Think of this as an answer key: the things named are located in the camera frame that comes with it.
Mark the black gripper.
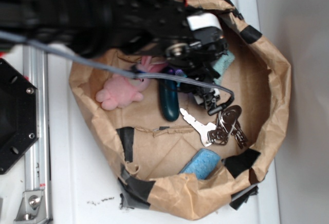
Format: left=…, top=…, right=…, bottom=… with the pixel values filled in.
left=113, top=0, right=229, bottom=111

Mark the teal blue cloth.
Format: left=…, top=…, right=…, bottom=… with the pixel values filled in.
left=211, top=51, right=235, bottom=85

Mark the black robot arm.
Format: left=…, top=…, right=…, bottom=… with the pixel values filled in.
left=1, top=0, right=234, bottom=115

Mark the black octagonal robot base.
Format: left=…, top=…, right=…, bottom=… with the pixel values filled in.
left=0, top=58, right=38, bottom=175

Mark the pink plush bunny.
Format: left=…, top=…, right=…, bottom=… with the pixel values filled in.
left=95, top=56, right=168, bottom=110

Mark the dark green toy cucumber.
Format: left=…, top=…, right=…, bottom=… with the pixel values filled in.
left=159, top=79, right=179, bottom=122

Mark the bunch of metal keys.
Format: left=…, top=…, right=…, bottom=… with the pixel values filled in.
left=179, top=105, right=248, bottom=149

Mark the brown paper bag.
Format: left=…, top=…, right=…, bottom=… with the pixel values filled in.
left=68, top=0, right=292, bottom=221

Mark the blue sponge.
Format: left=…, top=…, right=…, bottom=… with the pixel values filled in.
left=179, top=148, right=221, bottom=180

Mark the white plastic tray lid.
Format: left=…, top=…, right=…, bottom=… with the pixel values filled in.
left=46, top=0, right=281, bottom=224

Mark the grey cable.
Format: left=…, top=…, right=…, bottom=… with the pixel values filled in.
left=0, top=30, right=235, bottom=116

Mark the aluminium rail with bracket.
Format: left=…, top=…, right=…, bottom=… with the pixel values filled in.
left=13, top=46, right=53, bottom=223

